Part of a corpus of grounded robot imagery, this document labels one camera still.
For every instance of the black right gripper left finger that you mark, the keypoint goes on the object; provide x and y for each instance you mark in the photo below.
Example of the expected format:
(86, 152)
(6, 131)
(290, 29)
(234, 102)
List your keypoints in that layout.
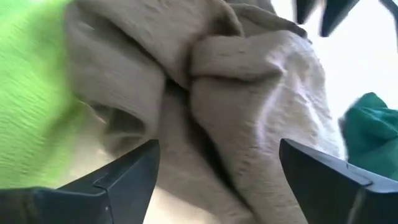
(93, 199)

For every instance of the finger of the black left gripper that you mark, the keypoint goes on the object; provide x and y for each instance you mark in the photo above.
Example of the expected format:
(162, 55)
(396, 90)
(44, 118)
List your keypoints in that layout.
(304, 11)
(335, 15)

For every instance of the dark green towel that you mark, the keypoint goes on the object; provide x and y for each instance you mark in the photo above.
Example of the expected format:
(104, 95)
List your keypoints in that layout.
(373, 133)

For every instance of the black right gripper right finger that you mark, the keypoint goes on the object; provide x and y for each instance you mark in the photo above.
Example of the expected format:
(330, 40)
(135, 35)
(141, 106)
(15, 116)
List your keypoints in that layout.
(342, 193)

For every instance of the lime green towel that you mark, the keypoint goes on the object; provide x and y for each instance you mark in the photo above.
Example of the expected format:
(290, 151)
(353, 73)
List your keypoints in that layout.
(31, 93)

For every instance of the dark grey towel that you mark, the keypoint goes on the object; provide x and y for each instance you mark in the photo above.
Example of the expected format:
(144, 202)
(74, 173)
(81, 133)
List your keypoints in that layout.
(224, 93)

